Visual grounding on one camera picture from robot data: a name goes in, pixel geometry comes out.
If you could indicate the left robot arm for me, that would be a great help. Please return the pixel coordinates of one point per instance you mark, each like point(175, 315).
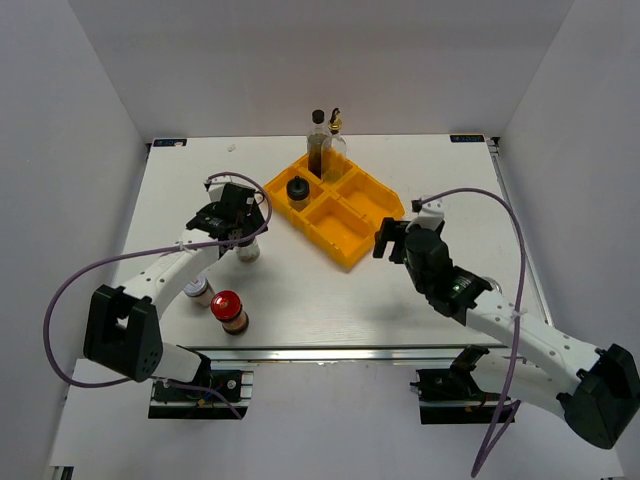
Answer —
point(123, 330)

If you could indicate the clear glass jar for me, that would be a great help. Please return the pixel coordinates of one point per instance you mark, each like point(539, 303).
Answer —
point(494, 284)

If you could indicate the xdof label sticker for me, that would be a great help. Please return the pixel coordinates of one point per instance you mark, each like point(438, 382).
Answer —
point(467, 138)
point(169, 142)

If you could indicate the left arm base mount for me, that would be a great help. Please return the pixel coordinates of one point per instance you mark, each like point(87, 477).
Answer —
point(226, 396)

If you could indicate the black-cap white spice jar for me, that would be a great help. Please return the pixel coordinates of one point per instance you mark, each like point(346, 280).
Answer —
point(298, 193)

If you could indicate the dark sauce bottle black cap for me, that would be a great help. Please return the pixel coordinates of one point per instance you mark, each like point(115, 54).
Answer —
point(315, 139)

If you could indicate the clear oil bottle gold spout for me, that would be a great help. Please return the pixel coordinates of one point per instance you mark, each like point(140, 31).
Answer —
point(333, 151)

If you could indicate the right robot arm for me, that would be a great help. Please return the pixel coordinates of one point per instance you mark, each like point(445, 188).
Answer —
point(594, 390)

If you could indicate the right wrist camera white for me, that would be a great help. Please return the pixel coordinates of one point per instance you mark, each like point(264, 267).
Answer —
point(429, 213)

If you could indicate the yellow four-compartment bin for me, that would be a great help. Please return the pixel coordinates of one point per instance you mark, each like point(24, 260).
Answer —
point(340, 217)

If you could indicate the left xdof label sticker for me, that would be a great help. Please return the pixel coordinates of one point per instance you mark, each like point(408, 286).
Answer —
point(169, 142)

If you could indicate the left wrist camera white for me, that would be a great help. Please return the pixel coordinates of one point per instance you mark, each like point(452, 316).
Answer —
point(215, 186)

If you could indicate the right xdof label sticker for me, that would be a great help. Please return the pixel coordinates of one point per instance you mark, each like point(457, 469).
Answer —
point(467, 138)

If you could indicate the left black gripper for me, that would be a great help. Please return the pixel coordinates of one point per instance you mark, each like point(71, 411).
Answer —
point(253, 221)

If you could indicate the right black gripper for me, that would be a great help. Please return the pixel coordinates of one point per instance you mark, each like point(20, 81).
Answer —
point(391, 231)

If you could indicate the red-lid spice jar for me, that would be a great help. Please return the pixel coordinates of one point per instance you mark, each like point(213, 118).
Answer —
point(228, 309)

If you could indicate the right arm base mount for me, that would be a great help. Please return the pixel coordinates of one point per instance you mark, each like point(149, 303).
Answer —
point(451, 396)

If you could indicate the grey-lid small spice jar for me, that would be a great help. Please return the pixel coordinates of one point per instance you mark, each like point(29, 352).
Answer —
point(200, 291)

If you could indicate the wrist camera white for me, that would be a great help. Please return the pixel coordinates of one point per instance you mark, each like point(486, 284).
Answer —
point(215, 186)
point(429, 213)

